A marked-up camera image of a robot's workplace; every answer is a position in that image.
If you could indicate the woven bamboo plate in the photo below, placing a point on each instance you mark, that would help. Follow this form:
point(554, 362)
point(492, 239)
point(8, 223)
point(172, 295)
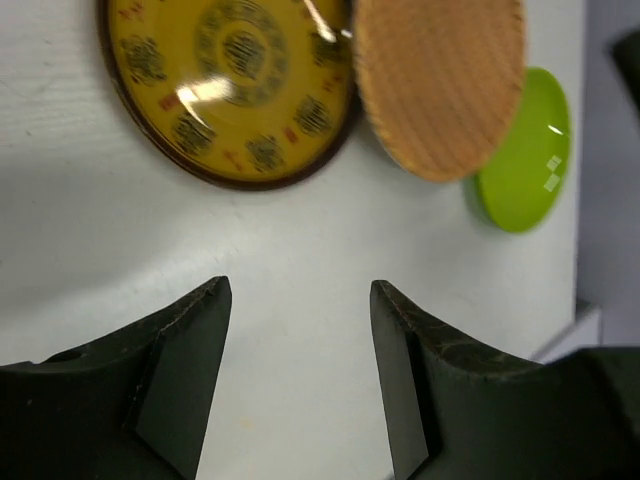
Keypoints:
point(440, 81)

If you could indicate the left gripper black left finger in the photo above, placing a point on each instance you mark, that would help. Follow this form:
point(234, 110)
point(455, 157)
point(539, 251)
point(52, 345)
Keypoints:
point(133, 404)

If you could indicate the lime green plate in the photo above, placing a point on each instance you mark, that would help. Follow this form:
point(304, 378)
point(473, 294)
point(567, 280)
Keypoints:
point(524, 178)

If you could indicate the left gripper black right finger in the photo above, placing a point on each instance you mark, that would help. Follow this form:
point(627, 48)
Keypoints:
point(457, 408)

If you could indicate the yellow patterned plate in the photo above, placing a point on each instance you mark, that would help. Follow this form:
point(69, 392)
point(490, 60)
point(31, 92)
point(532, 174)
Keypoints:
point(248, 95)

